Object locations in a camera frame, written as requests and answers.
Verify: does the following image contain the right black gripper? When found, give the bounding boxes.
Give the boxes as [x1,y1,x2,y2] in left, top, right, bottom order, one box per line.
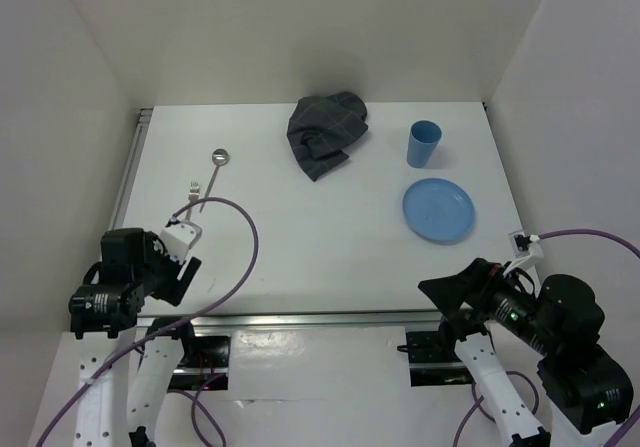
[417,251,558,350]

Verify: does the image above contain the dark grey checked cloth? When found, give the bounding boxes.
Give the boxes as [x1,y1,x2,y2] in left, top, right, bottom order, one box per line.
[286,91,369,182]

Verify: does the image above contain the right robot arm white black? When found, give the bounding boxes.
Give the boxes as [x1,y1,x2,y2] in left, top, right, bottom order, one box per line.
[418,258,639,446]

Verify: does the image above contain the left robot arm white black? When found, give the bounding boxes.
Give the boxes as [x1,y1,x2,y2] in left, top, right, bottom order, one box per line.
[69,221,202,446]

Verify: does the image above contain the blue plastic plate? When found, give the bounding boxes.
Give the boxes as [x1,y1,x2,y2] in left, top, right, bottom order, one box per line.
[402,178,476,244]

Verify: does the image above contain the silver fork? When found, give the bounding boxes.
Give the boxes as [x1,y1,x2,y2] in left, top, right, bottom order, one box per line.
[185,181,200,221]

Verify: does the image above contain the silver spoon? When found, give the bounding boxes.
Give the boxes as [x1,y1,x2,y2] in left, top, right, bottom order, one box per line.
[204,148,230,197]

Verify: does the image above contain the blue plastic cup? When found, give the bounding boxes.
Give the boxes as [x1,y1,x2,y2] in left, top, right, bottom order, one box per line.
[406,120,442,168]

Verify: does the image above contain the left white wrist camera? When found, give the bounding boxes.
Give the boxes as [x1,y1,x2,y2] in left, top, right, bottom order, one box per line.
[159,217,202,264]

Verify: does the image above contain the aluminium table frame rail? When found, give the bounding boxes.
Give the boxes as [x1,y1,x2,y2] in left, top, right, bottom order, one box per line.
[107,107,550,333]

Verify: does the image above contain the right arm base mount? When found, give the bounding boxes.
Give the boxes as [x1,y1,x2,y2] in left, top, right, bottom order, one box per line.
[397,330,472,387]

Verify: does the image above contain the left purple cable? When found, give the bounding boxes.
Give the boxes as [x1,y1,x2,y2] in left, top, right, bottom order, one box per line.
[29,197,260,447]

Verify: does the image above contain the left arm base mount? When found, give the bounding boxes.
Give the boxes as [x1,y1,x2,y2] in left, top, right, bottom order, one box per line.
[169,335,231,392]

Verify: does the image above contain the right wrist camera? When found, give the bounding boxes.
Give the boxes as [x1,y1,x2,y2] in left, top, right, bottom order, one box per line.
[504,231,544,274]

